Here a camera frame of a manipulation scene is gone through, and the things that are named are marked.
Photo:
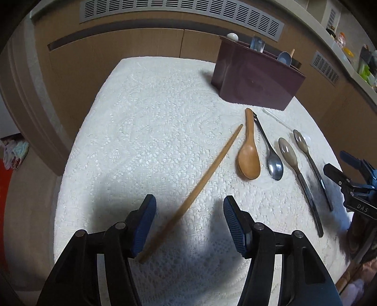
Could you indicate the red box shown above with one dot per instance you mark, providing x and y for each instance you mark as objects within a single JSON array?
[{"x": 4, "y": 184}]

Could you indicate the dark sauce bottle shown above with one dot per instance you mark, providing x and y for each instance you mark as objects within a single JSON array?
[{"x": 331, "y": 31}]

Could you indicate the pile of clothes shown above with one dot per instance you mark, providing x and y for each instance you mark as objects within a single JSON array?
[{"x": 14, "y": 153}]

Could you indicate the white lace tablecloth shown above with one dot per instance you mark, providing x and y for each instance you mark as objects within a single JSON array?
[{"x": 147, "y": 132}]

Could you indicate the jar with yellow lid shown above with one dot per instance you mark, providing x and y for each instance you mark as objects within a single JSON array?
[{"x": 349, "y": 53}]

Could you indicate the person's leg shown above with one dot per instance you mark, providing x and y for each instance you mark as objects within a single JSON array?
[{"x": 368, "y": 270}]

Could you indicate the blue-grey plastic spoon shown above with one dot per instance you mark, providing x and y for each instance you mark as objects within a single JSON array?
[{"x": 284, "y": 58}]

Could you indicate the white ceramic spoon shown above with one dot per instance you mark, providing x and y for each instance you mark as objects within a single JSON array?
[{"x": 232, "y": 36}]

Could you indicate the short grey vent grille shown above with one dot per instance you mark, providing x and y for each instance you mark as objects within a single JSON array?
[{"x": 325, "y": 67}]

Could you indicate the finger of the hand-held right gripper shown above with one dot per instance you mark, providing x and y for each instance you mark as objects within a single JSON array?
[
  {"x": 358, "y": 166},
  {"x": 334, "y": 173}
]

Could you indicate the wooden spoon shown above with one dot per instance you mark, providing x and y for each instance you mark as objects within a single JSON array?
[{"x": 249, "y": 161}]

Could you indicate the long grey vent grille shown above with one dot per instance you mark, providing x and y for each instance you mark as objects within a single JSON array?
[{"x": 176, "y": 11}]

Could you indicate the green plastic dishware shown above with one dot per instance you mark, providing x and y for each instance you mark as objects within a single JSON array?
[{"x": 365, "y": 71}]

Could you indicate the black dish rack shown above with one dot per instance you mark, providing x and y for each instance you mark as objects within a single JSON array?
[{"x": 366, "y": 54}]

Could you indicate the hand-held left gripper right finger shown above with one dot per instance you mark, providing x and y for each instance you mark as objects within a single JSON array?
[{"x": 235, "y": 229}]

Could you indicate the maroon plastic utensil holder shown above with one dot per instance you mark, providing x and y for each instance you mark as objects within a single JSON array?
[{"x": 253, "y": 85}]

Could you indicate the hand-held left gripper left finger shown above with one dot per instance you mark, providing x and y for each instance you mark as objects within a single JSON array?
[{"x": 144, "y": 229}]

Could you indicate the dark metal spoon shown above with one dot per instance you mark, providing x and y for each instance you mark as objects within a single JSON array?
[{"x": 275, "y": 169}]

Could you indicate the small wall vent panel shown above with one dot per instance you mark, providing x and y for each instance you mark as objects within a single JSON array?
[{"x": 332, "y": 17}]

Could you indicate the translucent white spoon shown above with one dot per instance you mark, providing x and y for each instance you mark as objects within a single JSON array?
[{"x": 277, "y": 118}]

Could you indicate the clear bottle with orange cap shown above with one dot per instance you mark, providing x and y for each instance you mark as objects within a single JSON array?
[{"x": 341, "y": 39}]

